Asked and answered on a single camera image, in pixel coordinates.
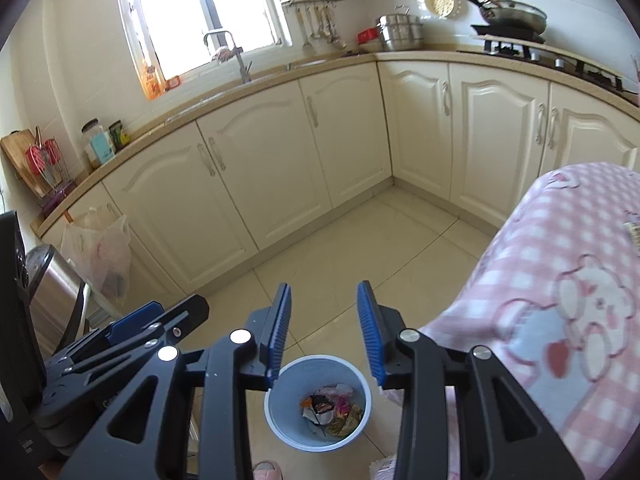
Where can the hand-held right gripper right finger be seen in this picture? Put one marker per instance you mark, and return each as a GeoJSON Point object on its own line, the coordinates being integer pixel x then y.
{"type": "Point", "coordinates": [367, 330]}

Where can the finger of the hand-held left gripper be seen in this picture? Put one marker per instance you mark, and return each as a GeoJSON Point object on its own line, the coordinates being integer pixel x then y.
{"type": "Point", "coordinates": [135, 317]}
{"type": "Point", "coordinates": [185, 315]}

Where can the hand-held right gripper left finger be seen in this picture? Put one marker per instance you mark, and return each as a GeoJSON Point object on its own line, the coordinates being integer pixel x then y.
{"type": "Point", "coordinates": [280, 330]}

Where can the blue plastic bin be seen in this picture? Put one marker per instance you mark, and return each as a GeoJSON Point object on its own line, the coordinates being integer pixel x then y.
{"type": "Point", "coordinates": [286, 405]}

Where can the pink wrapper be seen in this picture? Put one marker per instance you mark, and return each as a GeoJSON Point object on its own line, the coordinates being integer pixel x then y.
{"type": "Point", "coordinates": [342, 401]}

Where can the dark snack wrapper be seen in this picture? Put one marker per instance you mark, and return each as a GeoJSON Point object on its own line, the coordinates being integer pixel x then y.
{"type": "Point", "coordinates": [321, 402]}

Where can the gold snack bag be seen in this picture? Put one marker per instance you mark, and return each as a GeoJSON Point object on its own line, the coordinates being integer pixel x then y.
{"type": "Point", "coordinates": [350, 420]}

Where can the hanging clear plastic bag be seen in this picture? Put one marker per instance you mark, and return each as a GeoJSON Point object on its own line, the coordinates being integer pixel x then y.
{"type": "Point", "coordinates": [100, 255]}

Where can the black appliance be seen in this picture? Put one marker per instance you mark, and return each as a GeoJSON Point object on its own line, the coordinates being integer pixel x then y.
{"type": "Point", "coordinates": [17, 335]}

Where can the stainless steel bin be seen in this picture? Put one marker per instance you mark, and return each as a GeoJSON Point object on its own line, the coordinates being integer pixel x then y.
{"type": "Point", "coordinates": [55, 290]}

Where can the pink slipper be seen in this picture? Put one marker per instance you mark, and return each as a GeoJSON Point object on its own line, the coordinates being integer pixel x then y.
{"type": "Point", "coordinates": [266, 471]}

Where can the cream base cabinets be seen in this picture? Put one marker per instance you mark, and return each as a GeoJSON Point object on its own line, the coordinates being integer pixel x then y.
{"type": "Point", "coordinates": [280, 160]}

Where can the teal box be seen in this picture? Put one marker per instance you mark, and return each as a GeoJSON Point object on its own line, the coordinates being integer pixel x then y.
{"type": "Point", "coordinates": [102, 150]}

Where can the glass jar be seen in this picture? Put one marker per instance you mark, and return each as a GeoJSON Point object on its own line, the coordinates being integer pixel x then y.
{"type": "Point", "coordinates": [91, 132]}

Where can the pink checked tablecloth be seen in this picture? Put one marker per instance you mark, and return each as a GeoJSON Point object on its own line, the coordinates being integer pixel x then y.
{"type": "Point", "coordinates": [550, 260]}

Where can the wooden cutting board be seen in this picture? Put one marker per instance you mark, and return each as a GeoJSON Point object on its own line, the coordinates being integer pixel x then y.
{"type": "Point", "coordinates": [15, 155]}

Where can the small orange box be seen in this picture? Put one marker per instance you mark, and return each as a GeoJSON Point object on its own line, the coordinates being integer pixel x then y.
{"type": "Point", "coordinates": [173, 82]}

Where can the orange bottle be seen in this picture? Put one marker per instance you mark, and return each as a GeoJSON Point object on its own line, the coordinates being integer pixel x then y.
{"type": "Point", "coordinates": [152, 80]}

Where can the steel faucet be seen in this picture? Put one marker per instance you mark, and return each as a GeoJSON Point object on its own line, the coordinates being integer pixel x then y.
{"type": "Point", "coordinates": [242, 62]}

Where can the steel sink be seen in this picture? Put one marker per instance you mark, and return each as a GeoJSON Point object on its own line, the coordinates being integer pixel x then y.
{"type": "Point", "coordinates": [307, 64]}

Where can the small grey wrapper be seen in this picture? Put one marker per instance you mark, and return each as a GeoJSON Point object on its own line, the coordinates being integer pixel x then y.
{"type": "Point", "coordinates": [633, 232]}

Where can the red box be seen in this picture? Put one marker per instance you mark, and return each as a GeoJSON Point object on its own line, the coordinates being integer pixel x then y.
{"type": "Point", "coordinates": [367, 36]}

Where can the steel steamer pot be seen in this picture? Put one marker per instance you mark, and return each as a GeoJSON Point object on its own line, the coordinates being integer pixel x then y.
{"type": "Point", "coordinates": [400, 35]}

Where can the hanging skimmer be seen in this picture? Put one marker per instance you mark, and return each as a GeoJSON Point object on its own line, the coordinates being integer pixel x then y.
{"type": "Point", "coordinates": [334, 35]}

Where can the hanging spatula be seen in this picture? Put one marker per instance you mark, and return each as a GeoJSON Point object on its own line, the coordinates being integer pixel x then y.
{"type": "Point", "coordinates": [304, 30]}

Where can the window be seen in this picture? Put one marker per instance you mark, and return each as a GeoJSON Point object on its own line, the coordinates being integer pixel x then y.
{"type": "Point", "coordinates": [200, 10]}

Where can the hanging ladle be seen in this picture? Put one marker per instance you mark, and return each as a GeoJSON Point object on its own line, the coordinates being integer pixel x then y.
{"type": "Point", "coordinates": [317, 25]}

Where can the black gas stove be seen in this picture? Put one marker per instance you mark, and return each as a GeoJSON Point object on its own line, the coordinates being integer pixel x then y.
{"type": "Point", "coordinates": [565, 62]}

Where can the cream round strainer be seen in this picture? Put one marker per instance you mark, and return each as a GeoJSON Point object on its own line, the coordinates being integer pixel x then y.
{"type": "Point", "coordinates": [442, 6]}

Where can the wok with lid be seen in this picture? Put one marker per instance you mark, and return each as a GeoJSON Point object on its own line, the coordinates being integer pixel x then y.
{"type": "Point", "coordinates": [515, 15]}

